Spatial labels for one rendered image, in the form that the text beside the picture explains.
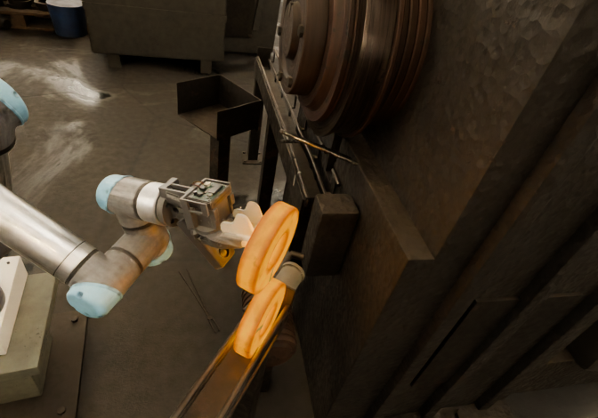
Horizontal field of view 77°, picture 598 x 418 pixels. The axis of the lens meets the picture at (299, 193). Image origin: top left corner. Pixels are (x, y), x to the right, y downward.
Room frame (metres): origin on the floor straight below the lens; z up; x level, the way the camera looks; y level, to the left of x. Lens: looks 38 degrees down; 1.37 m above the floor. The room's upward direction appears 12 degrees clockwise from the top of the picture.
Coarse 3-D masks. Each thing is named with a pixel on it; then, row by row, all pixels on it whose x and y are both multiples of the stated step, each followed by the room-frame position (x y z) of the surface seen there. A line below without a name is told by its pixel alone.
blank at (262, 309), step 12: (264, 288) 0.44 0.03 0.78; (276, 288) 0.45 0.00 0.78; (252, 300) 0.41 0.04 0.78; (264, 300) 0.41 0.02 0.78; (276, 300) 0.45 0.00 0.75; (252, 312) 0.39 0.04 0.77; (264, 312) 0.39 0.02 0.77; (276, 312) 0.46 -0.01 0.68; (240, 324) 0.37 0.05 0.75; (252, 324) 0.37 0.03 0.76; (264, 324) 0.43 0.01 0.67; (240, 336) 0.36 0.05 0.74; (252, 336) 0.36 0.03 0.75; (264, 336) 0.42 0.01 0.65; (240, 348) 0.35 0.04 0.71; (252, 348) 0.36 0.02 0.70
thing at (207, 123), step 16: (192, 80) 1.39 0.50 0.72; (208, 80) 1.45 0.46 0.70; (224, 80) 1.47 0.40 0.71; (192, 96) 1.38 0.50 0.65; (208, 96) 1.45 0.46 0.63; (224, 96) 1.47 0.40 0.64; (240, 96) 1.41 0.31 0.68; (192, 112) 1.36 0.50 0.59; (208, 112) 1.39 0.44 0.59; (224, 112) 1.20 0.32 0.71; (240, 112) 1.26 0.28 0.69; (256, 112) 1.32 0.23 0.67; (208, 128) 1.25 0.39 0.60; (224, 128) 1.20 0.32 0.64; (240, 128) 1.26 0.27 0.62; (256, 128) 1.34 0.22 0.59; (224, 144) 1.30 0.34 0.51; (224, 160) 1.31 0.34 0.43; (224, 176) 1.31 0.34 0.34
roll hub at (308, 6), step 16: (288, 0) 0.99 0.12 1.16; (304, 0) 0.81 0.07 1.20; (320, 0) 0.81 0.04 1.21; (288, 16) 0.90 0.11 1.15; (304, 16) 0.79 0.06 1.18; (320, 16) 0.80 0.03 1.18; (288, 32) 0.88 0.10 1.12; (304, 32) 0.78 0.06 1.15; (320, 32) 0.79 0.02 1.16; (288, 48) 0.85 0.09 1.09; (304, 48) 0.77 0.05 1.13; (320, 48) 0.78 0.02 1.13; (288, 64) 0.91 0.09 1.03; (304, 64) 0.77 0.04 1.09; (320, 64) 0.78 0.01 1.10; (304, 80) 0.79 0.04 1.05
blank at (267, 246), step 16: (272, 208) 0.44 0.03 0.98; (288, 208) 0.45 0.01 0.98; (272, 224) 0.41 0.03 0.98; (288, 224) 0.45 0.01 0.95; (256, 240) 0.38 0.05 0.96; (272, 240) 0.39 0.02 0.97; (288, 240) 0.47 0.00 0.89; (256, 256) 0.37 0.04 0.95; (272, 256) 0.44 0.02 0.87; (240, 272) 0.36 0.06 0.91; (256, 272) 0.36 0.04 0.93; (272, 272) 0.43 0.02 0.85; (256, 288) 0.37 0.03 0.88
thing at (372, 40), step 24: (360, 0) 0.77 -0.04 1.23; (384, 0) 0.76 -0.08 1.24; (360, 24) 0.74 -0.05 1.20; (384, 24) 0.75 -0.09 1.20; (360, 48) 0.71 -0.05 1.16; (384, 48) 0.74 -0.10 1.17; (360, 72) 0.72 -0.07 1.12; (384, 72) 0.73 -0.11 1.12; (360, 96) 0.73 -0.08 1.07; (336, 120) 0.74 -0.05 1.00; (360, 120) 0.76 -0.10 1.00
